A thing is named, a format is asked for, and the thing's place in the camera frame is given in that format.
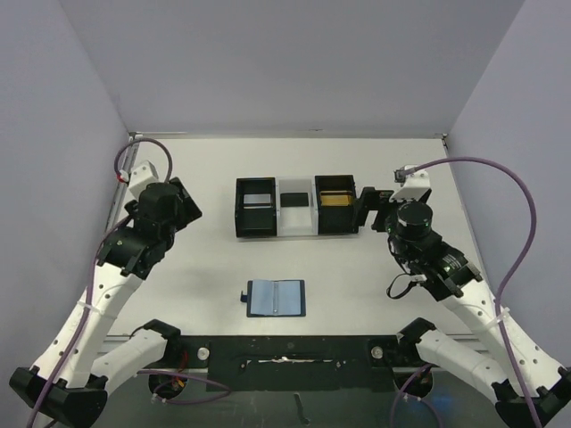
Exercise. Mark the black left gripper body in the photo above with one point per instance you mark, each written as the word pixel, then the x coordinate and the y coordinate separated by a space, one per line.
pixel 186 205

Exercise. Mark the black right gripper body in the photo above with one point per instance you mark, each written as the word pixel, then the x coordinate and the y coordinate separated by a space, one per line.
pixel 384 201

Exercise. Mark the patterned gold card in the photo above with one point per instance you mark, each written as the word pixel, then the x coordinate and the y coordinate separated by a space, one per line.
pixel 336 198

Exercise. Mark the black card from holder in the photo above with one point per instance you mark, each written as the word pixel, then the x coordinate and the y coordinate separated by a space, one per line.
pixel 294 200

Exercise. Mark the blue leather card holder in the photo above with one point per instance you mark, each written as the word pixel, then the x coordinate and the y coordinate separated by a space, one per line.
pixel 275 298

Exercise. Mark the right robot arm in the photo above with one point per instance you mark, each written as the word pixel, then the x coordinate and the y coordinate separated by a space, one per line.
pixel 526 386

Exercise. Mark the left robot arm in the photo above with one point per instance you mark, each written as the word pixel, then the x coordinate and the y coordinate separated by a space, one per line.
pixel 70 383

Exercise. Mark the black bin with gold card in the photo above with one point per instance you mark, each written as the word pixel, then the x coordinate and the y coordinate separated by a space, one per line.
pixel 335 220

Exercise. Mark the black bin with silver card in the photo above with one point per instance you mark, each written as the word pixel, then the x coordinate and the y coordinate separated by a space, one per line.
pixel 255 222

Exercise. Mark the silver credit card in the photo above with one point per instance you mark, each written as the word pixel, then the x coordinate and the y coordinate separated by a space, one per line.
pixel 257 199

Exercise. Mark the white middle bin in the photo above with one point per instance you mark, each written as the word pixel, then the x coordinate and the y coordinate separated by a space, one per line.
pixel 297 222

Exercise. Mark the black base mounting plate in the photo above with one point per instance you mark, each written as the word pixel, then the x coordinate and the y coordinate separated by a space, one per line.
pixel 295 363

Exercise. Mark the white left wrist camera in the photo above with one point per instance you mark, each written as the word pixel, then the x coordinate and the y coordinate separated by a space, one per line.
pixel 141 176

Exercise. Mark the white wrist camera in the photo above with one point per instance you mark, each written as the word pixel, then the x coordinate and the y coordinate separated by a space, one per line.
pixel 414 184
pixel 141 176

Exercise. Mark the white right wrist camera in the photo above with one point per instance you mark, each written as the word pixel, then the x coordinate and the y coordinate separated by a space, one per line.
pixel 414 184

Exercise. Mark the aluminium left side rail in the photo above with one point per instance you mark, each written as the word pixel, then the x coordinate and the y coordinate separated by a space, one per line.
pixel 122 163

